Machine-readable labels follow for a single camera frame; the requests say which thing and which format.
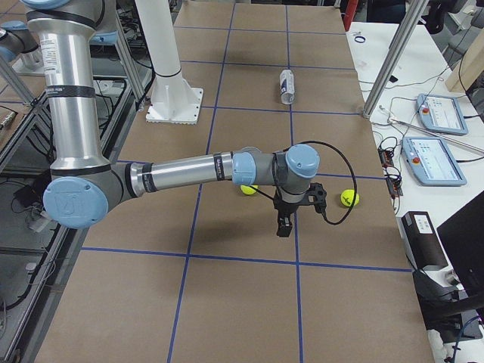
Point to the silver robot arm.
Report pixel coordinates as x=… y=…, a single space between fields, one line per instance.
x=85 y=185

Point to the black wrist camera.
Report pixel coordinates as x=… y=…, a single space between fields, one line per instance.
x=317 y=197

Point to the yellow tennis ball Wilson 3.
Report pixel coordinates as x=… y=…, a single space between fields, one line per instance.
x=349 y=197

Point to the upper teach pendant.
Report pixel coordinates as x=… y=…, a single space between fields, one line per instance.
x=441 y=114

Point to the lower teach pendant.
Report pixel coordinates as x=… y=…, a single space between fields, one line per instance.
x=431 y=162

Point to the teach pendant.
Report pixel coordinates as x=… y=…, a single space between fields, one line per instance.
x=431 y=162
x=441 y=114

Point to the white pedestal column base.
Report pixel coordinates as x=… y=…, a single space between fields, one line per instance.
x=172 y=99

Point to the black monitor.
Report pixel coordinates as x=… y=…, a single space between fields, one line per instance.
x=462 y=238

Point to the aluminium frame post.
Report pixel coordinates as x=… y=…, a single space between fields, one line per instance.
x=396 y=49

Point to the small circuit board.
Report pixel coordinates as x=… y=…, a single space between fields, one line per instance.
x=386 y=158

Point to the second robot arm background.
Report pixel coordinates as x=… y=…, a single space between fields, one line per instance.
x=18 y=41

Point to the white tennis ball can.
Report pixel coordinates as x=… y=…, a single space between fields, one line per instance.
x=287 y=87

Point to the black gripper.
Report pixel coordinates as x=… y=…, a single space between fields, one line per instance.
x=286 y=209

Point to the black box white label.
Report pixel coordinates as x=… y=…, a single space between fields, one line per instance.
x=425 y=249

